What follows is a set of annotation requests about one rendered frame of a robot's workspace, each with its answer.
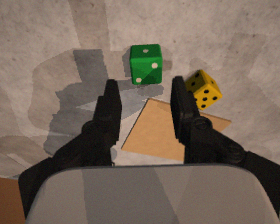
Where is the orange flat mat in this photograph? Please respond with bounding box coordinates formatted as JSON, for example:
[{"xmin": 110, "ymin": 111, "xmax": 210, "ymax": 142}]
[{"xmin": 121, "ymin": 98, "xmax": 232, "ymax": 161}]

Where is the yellow die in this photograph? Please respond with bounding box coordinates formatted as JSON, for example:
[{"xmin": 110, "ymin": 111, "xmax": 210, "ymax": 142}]
[{"xmin": 185, "ymin": 70, "xmax": 223, "ymax": 110}]

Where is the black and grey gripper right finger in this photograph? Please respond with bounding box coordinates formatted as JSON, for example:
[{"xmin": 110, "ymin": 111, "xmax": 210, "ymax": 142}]
[{"xmin": 170, "ymin": 76, "xmax": 280, "ymax": 219}]

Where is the green die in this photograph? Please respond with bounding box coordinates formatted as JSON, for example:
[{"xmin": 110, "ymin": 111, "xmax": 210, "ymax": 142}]
[{"xmin": 129, "ymin": 44, "xmax": 163, "ymax": 85}]

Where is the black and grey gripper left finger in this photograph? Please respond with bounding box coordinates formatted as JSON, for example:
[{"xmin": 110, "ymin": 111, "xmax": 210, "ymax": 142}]
[{"xmin": 18, "ymin": 79, "xmax": 122, "ymax": 220}]

